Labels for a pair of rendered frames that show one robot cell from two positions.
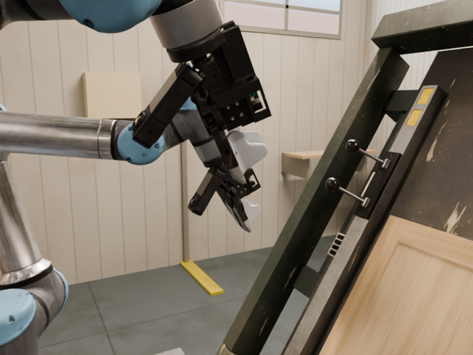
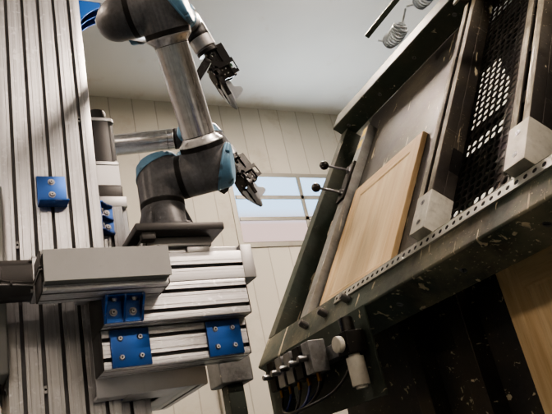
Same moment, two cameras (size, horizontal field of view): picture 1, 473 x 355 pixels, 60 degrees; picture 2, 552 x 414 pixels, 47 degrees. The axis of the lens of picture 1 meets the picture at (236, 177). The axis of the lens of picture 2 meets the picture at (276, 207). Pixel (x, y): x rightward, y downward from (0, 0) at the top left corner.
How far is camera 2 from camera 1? 1.71 m
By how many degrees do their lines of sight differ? 33
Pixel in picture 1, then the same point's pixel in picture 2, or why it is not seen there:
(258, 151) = (238, 89)
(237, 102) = (225, 67)
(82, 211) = not seen: outside the picture
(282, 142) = not seen: hidden behind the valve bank
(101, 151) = (168, 139)
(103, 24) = not seen: hidden behind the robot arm
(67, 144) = (151, 138)
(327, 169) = (321, 203)
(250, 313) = (284, 305)
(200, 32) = (208, 42)
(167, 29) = (197, 43)
